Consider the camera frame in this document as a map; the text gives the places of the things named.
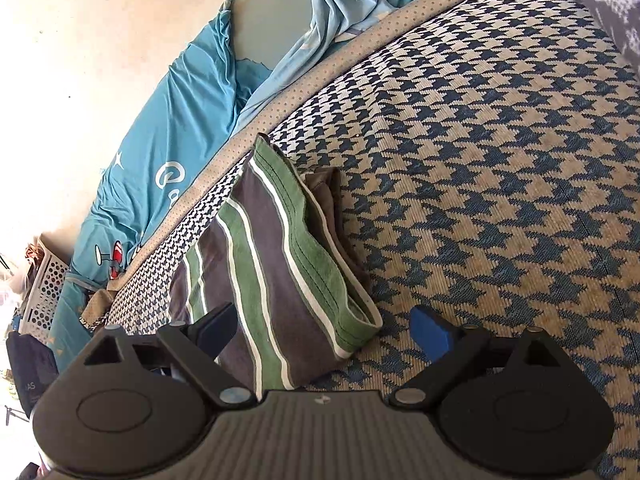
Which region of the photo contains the grey-green foam bumper pad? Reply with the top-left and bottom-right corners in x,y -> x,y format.
235,0 -> 316,68

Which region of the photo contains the blue red patch bumper cover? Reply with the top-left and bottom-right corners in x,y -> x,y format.
232,0 -> 488,133

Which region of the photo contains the houndstooth bed mat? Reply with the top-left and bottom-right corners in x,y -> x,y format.
80,0 -> 640,480

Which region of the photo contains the black stand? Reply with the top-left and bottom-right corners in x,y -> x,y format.
2,404 -> 31,427

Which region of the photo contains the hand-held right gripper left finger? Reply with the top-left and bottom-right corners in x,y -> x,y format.
82,302 -> 257,408

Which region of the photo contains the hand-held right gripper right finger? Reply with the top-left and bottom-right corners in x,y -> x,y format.
390,306 -> 571,408

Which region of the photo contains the green grey striped t-shirt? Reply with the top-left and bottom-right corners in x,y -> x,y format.
167,132 -> 384,397

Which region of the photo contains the white perforated laundry basket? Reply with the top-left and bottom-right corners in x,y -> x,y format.
15,232 -> 72,343

